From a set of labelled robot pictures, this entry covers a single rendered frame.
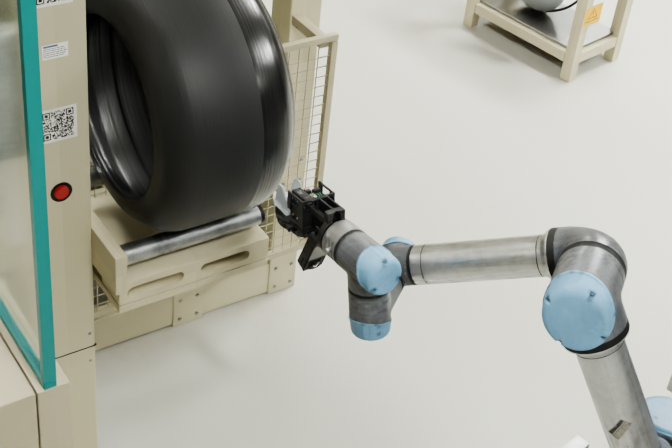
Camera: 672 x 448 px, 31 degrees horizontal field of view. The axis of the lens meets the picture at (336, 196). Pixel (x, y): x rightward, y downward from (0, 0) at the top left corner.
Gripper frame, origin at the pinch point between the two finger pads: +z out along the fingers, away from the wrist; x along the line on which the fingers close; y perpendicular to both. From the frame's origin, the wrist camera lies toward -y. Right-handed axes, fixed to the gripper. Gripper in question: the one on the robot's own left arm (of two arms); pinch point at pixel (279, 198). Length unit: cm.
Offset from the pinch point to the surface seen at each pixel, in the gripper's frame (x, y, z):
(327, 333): -63, -104, 75
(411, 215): -122, -100, 111
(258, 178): -0.9, -0.4, 9.4
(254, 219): -7.8, -19.3, 23.1
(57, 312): 35, -34, 33
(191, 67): 11.2, 24.9, 13.2
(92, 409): 28, -66, 37
